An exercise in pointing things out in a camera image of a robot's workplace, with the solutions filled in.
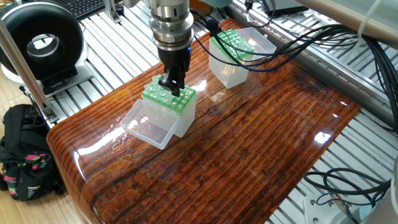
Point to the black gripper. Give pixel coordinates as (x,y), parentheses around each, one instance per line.
(175,60)

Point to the translucent tip box green rack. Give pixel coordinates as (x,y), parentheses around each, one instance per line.
(185,121)
(227,74)

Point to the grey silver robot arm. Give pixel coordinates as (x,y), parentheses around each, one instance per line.
(169,22)

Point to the clear hinged box lid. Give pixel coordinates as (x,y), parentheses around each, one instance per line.
(264,42)
(149,127)

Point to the glossy wooden board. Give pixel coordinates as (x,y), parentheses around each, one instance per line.
(217,155)

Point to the black round fan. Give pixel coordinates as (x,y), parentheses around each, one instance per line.
(65,37)

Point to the black keyboard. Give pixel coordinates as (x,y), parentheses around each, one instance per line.
(84,6)

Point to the black backpack pink trim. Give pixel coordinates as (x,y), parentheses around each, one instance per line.
(25,149)

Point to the slim aluminium post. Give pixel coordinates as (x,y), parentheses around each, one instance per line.
(22,68)

